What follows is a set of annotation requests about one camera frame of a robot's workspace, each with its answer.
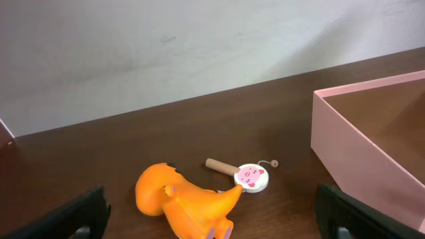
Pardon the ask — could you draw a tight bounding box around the wooden pig rattle drum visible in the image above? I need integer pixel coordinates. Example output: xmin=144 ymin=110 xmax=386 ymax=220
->
xmin=205 ymin=158 xmax=279 ymax=193

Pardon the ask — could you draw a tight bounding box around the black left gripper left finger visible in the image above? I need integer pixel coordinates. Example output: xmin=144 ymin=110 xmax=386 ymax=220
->
xmin=5 ymin=186 xmax=112 ymax=239

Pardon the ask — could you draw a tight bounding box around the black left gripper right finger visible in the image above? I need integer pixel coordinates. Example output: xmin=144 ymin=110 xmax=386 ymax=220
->
xmin=314 ymin=184 xmax=424 ymax=239

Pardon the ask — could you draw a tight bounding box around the orange rubber dinosaur toy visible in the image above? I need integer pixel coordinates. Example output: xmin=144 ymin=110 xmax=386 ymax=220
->
xmin=135 ymin=163 xmax=242 ymax=239

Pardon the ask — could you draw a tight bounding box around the pink cardboard box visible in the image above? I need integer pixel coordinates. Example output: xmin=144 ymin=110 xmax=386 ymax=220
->
xmin=311 ymin=71 xmax=424 ymax=232

